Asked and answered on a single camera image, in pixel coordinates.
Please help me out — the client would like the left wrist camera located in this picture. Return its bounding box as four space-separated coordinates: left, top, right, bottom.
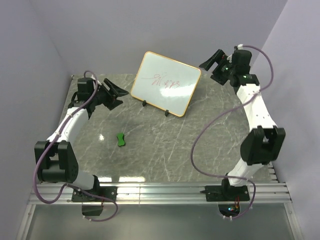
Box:
77 77 95 94

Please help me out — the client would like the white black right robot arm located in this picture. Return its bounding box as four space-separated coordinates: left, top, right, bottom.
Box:
200 46 286 202

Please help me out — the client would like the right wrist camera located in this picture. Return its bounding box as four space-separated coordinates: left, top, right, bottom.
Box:
231 44 252 65

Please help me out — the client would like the aluminium mounting rail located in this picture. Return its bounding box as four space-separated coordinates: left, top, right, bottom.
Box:
27 182 292 205

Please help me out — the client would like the green whiteboard eraser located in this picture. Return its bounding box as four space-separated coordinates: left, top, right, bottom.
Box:
116 132 126 147

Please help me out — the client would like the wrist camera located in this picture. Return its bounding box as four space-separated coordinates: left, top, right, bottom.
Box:
77 77 95 94
231 44 252 65

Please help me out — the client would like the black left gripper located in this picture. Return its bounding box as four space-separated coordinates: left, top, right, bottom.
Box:
90 78 129 110

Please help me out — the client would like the yellow framed whiteboard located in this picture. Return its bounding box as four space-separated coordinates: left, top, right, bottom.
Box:
130 51 202 117

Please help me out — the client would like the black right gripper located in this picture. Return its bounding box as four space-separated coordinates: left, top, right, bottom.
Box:
198 49 236 86

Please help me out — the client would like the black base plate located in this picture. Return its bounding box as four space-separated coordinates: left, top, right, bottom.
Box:
71 186 117 203
200 185 250 202

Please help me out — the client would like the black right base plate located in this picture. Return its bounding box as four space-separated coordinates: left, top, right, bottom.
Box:
200 185 250 202

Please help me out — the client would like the metal wire board stand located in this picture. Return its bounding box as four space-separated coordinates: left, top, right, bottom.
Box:
142 100 170 117

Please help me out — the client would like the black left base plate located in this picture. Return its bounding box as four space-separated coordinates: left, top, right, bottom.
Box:
71 186 117 203

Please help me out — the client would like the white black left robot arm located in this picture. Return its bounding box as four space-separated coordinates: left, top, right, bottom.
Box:
33 77 128 204

